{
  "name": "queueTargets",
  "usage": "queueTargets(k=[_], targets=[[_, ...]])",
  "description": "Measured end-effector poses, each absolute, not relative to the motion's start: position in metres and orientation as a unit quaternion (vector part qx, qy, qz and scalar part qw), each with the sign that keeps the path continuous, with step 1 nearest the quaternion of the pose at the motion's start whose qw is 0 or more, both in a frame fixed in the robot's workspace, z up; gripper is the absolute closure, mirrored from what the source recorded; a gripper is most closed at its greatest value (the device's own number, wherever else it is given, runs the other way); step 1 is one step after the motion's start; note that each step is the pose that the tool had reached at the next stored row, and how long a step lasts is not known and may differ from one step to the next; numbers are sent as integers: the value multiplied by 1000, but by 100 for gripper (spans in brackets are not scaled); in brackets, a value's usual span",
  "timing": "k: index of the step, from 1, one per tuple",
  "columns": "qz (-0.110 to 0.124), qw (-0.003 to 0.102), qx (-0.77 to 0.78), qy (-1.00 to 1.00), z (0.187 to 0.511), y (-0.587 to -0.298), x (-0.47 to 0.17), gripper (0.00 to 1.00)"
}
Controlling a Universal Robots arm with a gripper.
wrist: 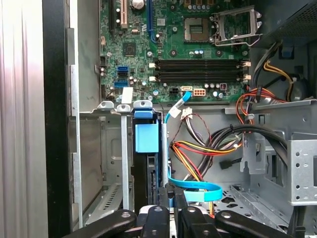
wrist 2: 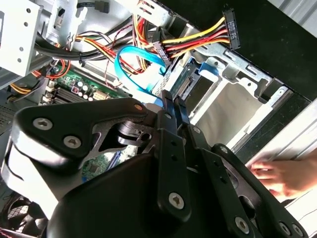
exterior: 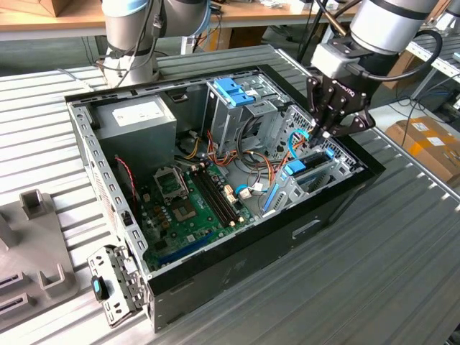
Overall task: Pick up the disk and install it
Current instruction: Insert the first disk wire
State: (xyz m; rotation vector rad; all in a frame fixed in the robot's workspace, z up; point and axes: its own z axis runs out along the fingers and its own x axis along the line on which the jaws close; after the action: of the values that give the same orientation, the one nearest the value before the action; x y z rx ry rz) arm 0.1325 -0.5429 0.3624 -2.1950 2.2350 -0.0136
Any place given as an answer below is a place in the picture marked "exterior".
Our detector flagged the wooden desk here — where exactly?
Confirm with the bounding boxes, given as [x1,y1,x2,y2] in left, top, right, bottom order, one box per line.
[0,0,360,40]

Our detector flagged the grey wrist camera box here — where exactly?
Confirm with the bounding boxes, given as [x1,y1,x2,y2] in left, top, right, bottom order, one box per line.
[310,42,362,79]

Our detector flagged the green motherboard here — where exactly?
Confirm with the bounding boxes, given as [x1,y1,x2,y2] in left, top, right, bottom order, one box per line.
[138,161,258,272]

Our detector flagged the black PC case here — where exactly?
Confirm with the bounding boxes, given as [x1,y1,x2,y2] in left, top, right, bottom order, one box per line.
[63,63,387,334]

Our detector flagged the tall grey disk bay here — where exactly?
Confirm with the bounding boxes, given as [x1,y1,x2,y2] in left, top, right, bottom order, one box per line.
[201,70,288,155]

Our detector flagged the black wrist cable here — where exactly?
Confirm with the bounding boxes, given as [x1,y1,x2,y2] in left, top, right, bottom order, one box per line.
[346,30,443,82]

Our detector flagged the cardboard box with labels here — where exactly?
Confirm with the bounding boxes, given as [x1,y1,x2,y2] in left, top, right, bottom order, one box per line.
[386,115,460,188]

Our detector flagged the blue wire white connector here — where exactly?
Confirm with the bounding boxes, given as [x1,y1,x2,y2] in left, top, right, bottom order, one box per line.
[235,183,267,201]

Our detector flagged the blue black latch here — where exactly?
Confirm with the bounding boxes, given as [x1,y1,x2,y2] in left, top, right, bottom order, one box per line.
[90,275,111,301]

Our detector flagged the blue plastic drive carrier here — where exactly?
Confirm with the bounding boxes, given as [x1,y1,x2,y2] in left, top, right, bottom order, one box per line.
[212,78,258,108]

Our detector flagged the black RAM slot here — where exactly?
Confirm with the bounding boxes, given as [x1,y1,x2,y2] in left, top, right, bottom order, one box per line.
[189,171,231,228]
[193,170,234,226]
[198,168,238,223]
[202,167,242,221]

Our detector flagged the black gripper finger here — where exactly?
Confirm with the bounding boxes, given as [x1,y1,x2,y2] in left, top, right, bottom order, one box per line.
[305,75,348,145]
[325,109,377,139]

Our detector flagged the red black twisted wire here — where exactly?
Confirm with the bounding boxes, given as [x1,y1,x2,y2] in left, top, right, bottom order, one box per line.
[114,155,139,203]

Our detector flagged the grey parts rack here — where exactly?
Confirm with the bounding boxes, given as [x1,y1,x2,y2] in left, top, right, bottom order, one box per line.
[0,189,80,334]

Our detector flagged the metal slat side table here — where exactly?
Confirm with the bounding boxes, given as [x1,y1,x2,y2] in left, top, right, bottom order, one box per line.
[405,24,460,104]

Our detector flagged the orange black wire bundle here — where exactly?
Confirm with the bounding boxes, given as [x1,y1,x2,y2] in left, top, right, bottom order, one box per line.
[206,131,288,188]

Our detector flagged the blue SATA wire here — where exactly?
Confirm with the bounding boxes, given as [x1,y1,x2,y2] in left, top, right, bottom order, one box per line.
[287,128,319,165]

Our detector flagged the low grey disk bay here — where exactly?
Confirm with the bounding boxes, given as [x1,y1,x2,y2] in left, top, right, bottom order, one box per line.
[258,147,364,219]

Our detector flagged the orange red power wire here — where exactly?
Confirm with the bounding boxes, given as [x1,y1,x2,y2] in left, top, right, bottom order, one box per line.
[283,139,313,170]

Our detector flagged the yellow black power wires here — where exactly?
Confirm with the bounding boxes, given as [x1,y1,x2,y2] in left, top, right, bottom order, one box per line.
[178,131,202,161]

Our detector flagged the hard disk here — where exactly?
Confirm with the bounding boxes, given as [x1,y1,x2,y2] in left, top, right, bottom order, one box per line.
[264,147,336,213]

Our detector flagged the plain cardboard box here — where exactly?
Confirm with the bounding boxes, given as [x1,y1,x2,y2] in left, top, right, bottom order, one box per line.
[211,27,269,50]

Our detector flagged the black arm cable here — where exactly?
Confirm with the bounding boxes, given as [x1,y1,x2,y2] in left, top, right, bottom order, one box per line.
[93,0,162,78]

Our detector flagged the black tripod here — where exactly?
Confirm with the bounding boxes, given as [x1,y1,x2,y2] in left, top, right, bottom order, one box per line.
[297,0,330,68]

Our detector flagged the grey expansion bracket retainer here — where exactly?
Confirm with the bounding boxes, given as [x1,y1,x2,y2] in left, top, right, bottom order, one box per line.
[87,244,149,328]

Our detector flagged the blue expansion slot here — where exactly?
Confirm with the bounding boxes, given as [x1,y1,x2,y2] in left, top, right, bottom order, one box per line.
[157,233,213,265]

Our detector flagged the grey power supply unit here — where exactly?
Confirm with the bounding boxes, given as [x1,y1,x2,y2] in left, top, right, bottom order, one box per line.
[92,95,178,173]

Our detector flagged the locking lever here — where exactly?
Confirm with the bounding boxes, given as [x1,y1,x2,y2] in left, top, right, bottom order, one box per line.
[178,167,190,198]

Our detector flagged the metal socket cover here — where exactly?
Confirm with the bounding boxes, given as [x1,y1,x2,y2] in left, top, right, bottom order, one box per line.
[153,167,190,202]

